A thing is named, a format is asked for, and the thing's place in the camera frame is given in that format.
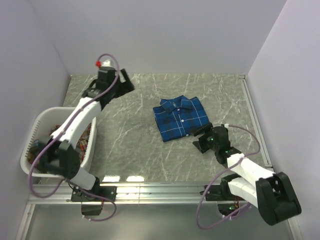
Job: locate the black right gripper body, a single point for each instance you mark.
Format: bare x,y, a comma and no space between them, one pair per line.
213,146

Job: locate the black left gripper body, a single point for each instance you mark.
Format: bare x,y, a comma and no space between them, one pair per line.
118,86

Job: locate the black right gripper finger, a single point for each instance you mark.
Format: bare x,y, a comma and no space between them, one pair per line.
201,146
201,130

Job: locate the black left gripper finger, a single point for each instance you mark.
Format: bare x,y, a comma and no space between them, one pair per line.
127,81
123,91

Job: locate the blue plaid long sleeve shirt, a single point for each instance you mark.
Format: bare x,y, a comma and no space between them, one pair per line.
176,117

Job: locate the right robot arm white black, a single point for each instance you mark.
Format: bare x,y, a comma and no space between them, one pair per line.
271,193

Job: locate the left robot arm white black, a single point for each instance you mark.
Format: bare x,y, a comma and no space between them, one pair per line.
58,153

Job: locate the white plastic laundry basket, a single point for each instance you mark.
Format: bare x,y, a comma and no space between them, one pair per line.
41,127

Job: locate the red brown plaid shirt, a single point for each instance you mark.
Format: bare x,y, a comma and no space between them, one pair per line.
81,146

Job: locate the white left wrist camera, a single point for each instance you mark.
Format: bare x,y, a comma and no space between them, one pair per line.
108,63

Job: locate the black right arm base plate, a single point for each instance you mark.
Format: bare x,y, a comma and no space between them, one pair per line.
219,193

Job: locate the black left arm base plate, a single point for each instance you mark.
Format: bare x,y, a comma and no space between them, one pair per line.
80,195

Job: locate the aluminium mounting rail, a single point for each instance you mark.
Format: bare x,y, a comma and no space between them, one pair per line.
135,193

